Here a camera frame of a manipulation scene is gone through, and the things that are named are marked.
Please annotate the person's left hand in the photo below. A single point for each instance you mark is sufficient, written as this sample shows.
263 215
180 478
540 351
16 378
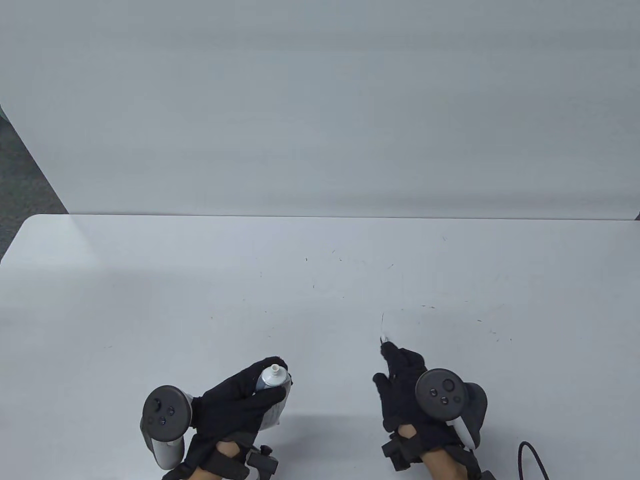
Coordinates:
225 410

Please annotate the person's right hand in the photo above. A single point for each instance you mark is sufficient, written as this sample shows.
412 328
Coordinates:
400 395

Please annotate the white toothpaste tube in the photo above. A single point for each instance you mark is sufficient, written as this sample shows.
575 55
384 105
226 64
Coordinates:
270 380

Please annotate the person's left forearm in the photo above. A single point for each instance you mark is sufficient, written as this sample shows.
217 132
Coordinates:
228 450

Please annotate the person's right forearm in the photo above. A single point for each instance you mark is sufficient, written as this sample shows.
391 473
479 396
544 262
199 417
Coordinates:
440 465

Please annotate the grey handheld controller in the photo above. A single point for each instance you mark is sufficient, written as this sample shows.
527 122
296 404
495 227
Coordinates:
442 392
165 410

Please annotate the white partition board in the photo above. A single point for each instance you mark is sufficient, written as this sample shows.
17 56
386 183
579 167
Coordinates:
320 100

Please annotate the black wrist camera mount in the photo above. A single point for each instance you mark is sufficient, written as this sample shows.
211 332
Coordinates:
397 452
260 465

